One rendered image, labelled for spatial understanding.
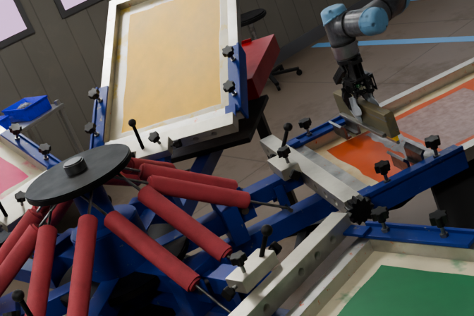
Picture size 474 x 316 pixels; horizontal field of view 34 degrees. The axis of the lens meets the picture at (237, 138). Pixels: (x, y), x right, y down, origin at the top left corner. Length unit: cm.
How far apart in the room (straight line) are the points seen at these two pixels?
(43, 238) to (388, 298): 88
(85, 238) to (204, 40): 124
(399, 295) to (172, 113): 135
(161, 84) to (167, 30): 27
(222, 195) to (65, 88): 417
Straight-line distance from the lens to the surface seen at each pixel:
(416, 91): 274
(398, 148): 242
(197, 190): 216
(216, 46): 295
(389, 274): 185
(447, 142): 238
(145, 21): 323
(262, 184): 230
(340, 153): 253
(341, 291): 184
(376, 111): 225
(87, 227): 200
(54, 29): 624
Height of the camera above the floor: 194
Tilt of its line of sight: 19 degrees down
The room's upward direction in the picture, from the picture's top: 22 degrees counter-clockwise
